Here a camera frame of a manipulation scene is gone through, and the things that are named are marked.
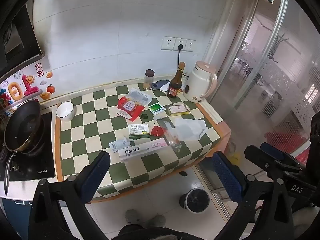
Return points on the green bottle cap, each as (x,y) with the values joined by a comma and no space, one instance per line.
(144,116)

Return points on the white and blue sachet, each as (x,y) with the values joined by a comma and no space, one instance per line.
(117,145)

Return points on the yellow bag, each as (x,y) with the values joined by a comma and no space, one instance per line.
(235,158)

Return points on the small red wrapper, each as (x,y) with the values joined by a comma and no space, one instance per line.
(158,131)

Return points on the green and white medicine box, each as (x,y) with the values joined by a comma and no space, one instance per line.
(138,130)

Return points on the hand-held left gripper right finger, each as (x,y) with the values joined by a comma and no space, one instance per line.
(227,177)

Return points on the blue cabinet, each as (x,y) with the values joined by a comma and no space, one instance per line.
(15,220)

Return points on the white paper sheet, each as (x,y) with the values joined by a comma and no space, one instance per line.
(190,128)

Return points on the clear printed plastic bag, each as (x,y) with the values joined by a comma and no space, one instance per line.
(140,95)

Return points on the red plastic basin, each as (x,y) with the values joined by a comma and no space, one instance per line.
(285,145)

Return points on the metal door track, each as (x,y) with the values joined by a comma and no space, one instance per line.
(215,192)

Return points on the frosted glass sliding door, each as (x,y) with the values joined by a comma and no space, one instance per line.
(252,80)

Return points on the cream electric kettle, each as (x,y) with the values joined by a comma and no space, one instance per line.
(198,82)

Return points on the white wall socket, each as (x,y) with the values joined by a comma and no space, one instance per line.
(180,41)
(190,45)
(167,43)

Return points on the dark sauce bottle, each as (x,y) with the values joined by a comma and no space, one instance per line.
(175,85)

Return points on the green and white sachet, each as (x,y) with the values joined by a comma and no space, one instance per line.
(157,108)

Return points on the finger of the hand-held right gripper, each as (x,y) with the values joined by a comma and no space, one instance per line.
(271,148)
(262,158)

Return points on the grey fuzzy slipper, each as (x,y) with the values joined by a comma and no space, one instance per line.
(156,221)
(133,216)

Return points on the clear plastic wrapper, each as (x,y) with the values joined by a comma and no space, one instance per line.
(171,137)

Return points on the brown-lidded spice jar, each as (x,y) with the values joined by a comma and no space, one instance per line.
(148,80)

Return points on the yellow flat box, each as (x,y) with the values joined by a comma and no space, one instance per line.
(178,110)

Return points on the black range hood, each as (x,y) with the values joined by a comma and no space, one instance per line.
(15,37)

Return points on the red snack packet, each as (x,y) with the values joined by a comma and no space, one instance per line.
(128,107)

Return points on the white and pink toothpaste box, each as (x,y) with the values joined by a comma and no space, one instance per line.
(140,150)

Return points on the white round waste bin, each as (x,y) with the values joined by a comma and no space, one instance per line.
(194,200)

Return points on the black frying pan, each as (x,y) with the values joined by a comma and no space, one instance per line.
(22,127)

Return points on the colourful wall stickers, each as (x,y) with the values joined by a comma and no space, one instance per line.
(28,86)

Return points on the white ceramic bowl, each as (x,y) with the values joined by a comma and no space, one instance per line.
(65,111)

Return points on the black induction cooktop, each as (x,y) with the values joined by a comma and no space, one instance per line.
(47,155)

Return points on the dark blue phone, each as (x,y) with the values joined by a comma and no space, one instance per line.
(160,83)

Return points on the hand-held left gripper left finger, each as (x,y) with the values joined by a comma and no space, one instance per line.
(92,177)

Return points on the green checkered table mat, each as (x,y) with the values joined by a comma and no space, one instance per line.
(87,132)

